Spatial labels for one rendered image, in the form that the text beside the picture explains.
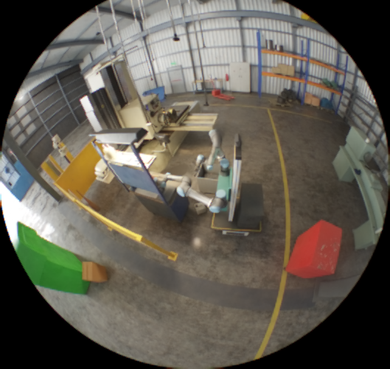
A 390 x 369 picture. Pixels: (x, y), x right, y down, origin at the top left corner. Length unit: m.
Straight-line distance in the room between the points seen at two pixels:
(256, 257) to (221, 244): 0.71
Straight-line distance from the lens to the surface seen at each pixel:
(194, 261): 2.64
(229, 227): 2.41
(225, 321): 2.76
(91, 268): 3.14
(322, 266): 2.13
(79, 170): 4.82
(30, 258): 3.09
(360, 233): 4.12
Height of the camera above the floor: 2.60
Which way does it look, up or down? 47 degrees down
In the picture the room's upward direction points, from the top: 13 degrees counter-clockwise
